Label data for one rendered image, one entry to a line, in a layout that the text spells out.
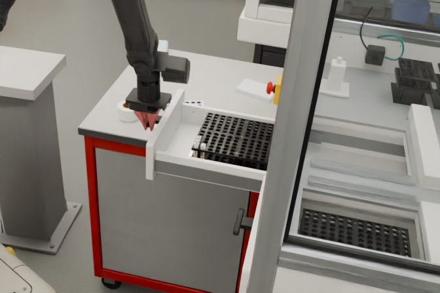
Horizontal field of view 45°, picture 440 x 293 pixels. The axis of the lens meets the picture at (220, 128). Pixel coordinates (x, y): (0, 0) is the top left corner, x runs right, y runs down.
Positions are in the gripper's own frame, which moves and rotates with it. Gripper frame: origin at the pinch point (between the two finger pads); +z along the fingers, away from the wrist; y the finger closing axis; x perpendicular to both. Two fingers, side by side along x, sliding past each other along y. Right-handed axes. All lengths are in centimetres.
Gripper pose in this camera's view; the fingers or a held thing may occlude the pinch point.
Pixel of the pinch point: (148, 127)
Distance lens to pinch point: 137.9
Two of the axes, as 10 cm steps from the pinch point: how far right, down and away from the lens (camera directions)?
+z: -0.6, 8.3, 5.6
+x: 2.1, -5.4, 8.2
